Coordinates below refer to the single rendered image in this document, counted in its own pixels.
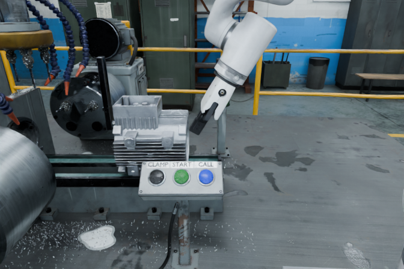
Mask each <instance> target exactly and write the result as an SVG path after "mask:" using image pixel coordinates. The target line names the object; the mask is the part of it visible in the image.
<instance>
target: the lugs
mask: <svg viewBox="0 0 404 269"><path fill-rule="evenodd" d="M186 131H187V128H186V125H179V130H178V134H179V136H186ZM112 134H113V135H114V136H122V135H123V128H122V126H121V125H114V127H113V132H112ZM118 172H119V173H121V174H126V173H127V166H123V167H118Z"/></svg>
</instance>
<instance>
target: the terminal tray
mask: <svg viewBox="0 0 404 269"><path fill-rule="evenodd" d="M124 96H127V97H124ZM156 96H158V97H156ZM116 104H119V105H116ZM152 104H154V105H152ZM112 109H113V114H114V120H115V125H121V126H122V128H123V130H124V129H125V128H126V130H129V129H130V128H131V130H133V129H134V128H135V130H138V129H139V128H140V130H142V129H143V128H144V130H147V129H149V130H151V129H152V128H153V130H156V128H158V118H159V114H160V111H161V110H162V96H161V95H123V96H122V97H121V98H120V99H119V100H118V101H117V102H116V103H115V104H114V105H113V106H112Z"/></svg>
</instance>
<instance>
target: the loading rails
mask: <svg viewBox="0 0 404 269"><path fill-rule="evenodd" d="M45 155H46V157H47V158H48V159H49V161H50V163H51V165H52V167H53V169H54V172H55V176H56V181H57V187H56V192H55V195H54V198H53V200H52V201H51V203H50V204H49V205H48V206H47V208H46V209H45V210H44V211H43V212H42V214H41V215H40V219H41V220H54V219H55V218H56V216H57V215H58V213H94V215H93V217H94V220H107V219H108V217H109V215H110V213H147V220H160V219H161V214H162V213H172V212H173V208H174V205H175V203H176V202H177V200H143V199H142V198H141V197H139V194H138V190H139V181H140V177H133V176H132V175H128V172H127V173H126V174H121V173H119V172H118V167H117V165H116V162H115V157H114V155H115V154H45ZM189 162H221V154H189ZM189 212H190V213H200V219H201V220H213V213H220V212H223V197H222V200H189Z"/></svg>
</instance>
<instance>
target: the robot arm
mask: <svg viewBox="0 0 404 269"><path fill-rule="evenodd" d="M242 1H247V0H216V1H215V2H214V4H213V7H212V9H211V11H210V14H209V17H208V20H207V23H206V26H205V30H204V35H205V38H206V39H207V40H208V41H209V42H210V43H212V44H213V45H215V46H216V47H218V48H220V49H221V50H222V51H223V53H222V55H221V57H220V59H219V61H218V62H217V64H216V65H215V71H214V72H213V73H214V74H215V75H216V77H215V78H214V80H213V82H212V83H211V85H210V86H209V88H208V90H207V91H206V93H205V95H204V97H203V99H202V101H201V109H200V111H199V113H198V115H197V117H195V119H194V120H193V122H192V124H191V125H190V127H189V131H191V132H193V133H195V134H196V135H199V134H200V133H201V131H202V129H203V128H204V126H205V125H206V123H207V122H208V120H209V119H210V117H211V116H212V115H213V116H214V120H218V118H219V117H220V115H221V114H222V112H223V110H224V108H225V107H226V105H227V103H228V101H229V100H230V98H231V96H232V94H233V92H234V90H235V88H238V87H239V85H243V83H244V81H245V80H246V79H247V77H248V76H249V74H250V72H251V71H252V69H253V68H254V66H255V65H256V63H257V62H258V60H259V59H260V57H261V56H262V54H263V52H264V51H265V50H266V48H267V46H268V45H269V43H270V42H271V40H272V39H273V37H274V36H275V34H276V33H277V29H276V27H275V26H274V25H273V24H271V22H269V21H268V20H266V19H264V18H263V17H261V16H259V15H258V14H255V13H252V12H248V13H247V14H246V15H245V17H244V18H243V20H242V21H241V22H237V21H236V20H234V19H233V18H232V12H233V10H234V8H235V6H236V5H237V4H238V3H239V2H242ZM253 1H261V2H267V3H270V4H275V5H288V4H290V3H292V2H293V1H294V0H253ZM397 269H404V245H403V249H402V253H401V256H400V259H399V263H398V266H397Z"/></svg>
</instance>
